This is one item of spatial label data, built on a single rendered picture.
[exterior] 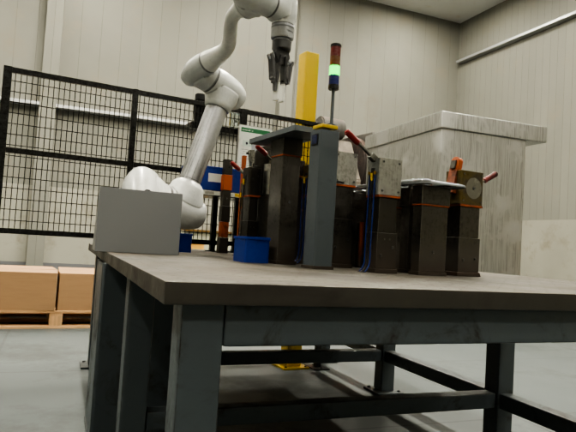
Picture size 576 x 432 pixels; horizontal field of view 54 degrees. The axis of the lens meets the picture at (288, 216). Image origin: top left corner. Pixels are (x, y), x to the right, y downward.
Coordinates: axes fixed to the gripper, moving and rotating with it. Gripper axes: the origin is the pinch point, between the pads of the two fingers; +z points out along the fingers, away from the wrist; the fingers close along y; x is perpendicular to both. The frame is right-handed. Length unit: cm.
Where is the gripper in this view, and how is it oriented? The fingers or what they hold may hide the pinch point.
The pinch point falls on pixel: (279, 93)
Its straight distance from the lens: 221.6
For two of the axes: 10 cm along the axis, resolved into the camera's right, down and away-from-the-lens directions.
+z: -0.6, 10.0, -0.5
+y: 6.8, 0.7, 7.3
